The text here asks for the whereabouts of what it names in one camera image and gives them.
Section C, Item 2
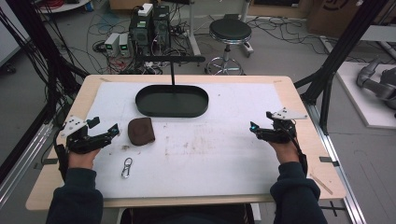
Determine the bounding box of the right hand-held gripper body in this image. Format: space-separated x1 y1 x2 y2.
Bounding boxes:
266 107 309 145

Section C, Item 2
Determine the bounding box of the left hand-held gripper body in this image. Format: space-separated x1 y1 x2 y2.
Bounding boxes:
59 115 101 155

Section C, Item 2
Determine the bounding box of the person's left hand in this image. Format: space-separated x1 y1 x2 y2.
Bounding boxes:
67 147 102 171

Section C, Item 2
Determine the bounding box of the person's right hand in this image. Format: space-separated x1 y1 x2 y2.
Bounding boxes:
268 140 301 165

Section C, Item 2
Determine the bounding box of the brown pouch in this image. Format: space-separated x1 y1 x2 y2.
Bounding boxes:
127 117 156 147

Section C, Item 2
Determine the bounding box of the wooden table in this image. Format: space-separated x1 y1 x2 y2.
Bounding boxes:
25 74 347 213

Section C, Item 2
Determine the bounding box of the black tape strip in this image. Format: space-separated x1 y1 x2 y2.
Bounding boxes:
318 156 341 168

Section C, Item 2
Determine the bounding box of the white table mat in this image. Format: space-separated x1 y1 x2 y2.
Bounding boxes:
85 81 289 200

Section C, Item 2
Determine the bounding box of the thin wooden stick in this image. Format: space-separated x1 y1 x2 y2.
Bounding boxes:
309 173 334 196

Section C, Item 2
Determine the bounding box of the black oval tray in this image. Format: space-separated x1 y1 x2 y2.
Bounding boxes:
134 84 210 119

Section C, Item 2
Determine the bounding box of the white power supply unit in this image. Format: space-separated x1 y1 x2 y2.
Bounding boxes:
118 33 131 58
104 32 121 58

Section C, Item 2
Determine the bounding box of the white floor board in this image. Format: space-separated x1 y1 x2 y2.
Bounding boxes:
335 61 396 131

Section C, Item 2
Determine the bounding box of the black round stool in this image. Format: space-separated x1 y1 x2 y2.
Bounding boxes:
205 18 255 77

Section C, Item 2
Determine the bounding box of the black T-shaped stand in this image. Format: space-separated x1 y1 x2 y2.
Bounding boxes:
135 54 206 87

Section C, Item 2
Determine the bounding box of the black computer tower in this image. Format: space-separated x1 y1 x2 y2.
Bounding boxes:
152 5 172 52
128 12 154 57

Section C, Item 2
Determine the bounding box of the white desk leg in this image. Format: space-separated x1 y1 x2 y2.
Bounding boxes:
186 0 203 58

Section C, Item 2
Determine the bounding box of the cardboard box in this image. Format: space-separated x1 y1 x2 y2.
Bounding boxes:
306 0 396 40

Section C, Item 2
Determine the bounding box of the white box on computer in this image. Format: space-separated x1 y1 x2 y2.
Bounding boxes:
136 3 154 18

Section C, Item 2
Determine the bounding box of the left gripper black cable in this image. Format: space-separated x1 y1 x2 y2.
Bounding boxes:
53 136 70 183

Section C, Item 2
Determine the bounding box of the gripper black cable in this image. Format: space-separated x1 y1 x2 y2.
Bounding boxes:
288 124 310 179
53 136 70 183

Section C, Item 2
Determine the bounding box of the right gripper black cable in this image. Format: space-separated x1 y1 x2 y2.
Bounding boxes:
288 124 310 179

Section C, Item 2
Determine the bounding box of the silver carabiner keychain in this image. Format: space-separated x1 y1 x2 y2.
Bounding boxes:
120 157 134 180

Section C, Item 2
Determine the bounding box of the aluminium rail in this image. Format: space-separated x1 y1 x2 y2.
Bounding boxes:
0 121 55 209
304 101 368 224

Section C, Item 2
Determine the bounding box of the tangle of floor cables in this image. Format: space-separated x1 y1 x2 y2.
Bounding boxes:
248 15 368 63

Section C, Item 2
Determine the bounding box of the black frame post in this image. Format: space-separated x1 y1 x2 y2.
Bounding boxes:
293 0 390 135
0 0 90 185

